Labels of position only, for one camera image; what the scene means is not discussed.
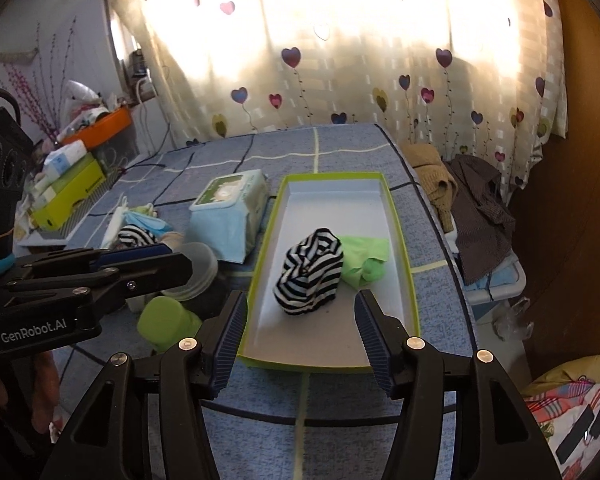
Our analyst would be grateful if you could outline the pink flower branches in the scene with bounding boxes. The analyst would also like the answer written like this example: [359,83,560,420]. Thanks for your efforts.
[0,16,79,142]

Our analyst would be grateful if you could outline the person's left hand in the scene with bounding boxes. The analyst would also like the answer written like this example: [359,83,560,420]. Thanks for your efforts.
[0,352,60,411]

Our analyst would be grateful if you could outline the black cable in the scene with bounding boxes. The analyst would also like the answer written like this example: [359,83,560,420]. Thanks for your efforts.
[122,104,182,173]

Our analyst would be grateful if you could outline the dark checked shirt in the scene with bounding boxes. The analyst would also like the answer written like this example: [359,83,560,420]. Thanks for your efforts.
[445,153,517,286]

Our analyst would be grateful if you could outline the small striped sock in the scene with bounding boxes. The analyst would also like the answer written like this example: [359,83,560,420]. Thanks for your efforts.
[117,225,157,252]

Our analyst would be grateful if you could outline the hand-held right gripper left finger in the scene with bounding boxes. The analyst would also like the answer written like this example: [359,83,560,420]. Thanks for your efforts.
[55,290,250,480]

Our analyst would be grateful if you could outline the blue checked bed sheet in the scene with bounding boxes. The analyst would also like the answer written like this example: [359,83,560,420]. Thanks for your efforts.
[14,122,482,480]

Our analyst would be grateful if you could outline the light green cloth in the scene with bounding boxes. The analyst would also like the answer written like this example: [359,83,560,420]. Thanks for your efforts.
[340,236,392,290]

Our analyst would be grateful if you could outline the green lid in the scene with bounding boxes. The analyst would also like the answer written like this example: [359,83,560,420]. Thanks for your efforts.
[137,296,204,354]

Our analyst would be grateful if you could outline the blue face mask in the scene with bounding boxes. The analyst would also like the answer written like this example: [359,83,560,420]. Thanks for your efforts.
[121,206,170,235]

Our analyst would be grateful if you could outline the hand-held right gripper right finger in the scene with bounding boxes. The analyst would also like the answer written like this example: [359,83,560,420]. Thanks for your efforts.
[354,289,563,480]

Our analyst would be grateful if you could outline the wet wipes pack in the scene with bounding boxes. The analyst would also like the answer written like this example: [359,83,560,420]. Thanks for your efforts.
[187,169,271,265]

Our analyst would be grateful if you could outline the white plastic bag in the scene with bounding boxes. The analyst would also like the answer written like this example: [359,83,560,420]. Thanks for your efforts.
[59,79,115,132]

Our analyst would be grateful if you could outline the clear plastic bag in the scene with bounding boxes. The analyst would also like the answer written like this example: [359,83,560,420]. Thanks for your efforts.
[494,297,534,342]

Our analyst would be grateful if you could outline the clear storage bin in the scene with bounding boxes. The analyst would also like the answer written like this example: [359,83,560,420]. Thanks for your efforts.
[86,124,142,172]

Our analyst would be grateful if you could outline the green cardboard box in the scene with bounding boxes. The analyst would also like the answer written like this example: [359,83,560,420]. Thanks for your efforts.
[237,172,422,374]

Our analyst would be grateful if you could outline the yellow-green carton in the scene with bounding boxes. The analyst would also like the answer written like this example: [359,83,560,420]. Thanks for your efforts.
[29,152,109,231]

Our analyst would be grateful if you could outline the wooden wardrobe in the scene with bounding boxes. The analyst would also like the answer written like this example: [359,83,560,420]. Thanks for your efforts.
[507,0,600,386]

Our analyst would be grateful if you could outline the heart print curtain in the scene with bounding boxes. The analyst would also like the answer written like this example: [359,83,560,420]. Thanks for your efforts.
[92,0,569,192]

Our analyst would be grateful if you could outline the large striped sock roll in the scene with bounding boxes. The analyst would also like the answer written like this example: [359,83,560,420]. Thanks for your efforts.
[272,228,345,316]

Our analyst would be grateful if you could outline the brown knit sweater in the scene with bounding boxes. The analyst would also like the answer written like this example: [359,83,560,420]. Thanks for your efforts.
[404,142,459,234]

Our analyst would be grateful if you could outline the white blue packet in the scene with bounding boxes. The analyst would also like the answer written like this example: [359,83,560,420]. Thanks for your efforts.
[43,140,89,179]

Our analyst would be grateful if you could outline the clear plastic container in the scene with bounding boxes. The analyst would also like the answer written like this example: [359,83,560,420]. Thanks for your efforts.
[160,241,220,303]

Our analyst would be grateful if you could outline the orange plastic tray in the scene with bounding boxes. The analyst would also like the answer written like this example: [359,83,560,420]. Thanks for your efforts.
[59,107,134,149]

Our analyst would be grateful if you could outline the plaid bag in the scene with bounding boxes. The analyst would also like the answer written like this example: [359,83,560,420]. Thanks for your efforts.
[521,351,600,480]

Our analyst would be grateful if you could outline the white cable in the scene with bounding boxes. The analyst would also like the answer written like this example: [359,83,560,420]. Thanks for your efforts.
[136,76,155,107]

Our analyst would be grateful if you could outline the blue white plastic basket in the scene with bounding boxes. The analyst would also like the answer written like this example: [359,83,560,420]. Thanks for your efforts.
[446,230,527,307]

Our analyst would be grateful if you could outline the white rolled cloth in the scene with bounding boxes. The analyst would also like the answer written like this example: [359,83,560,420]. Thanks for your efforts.
[102,197,129,249]

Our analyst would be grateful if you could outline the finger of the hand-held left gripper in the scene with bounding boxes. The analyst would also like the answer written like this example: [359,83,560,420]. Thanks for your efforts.
[15,244,175,274]
[4,252,194,312]

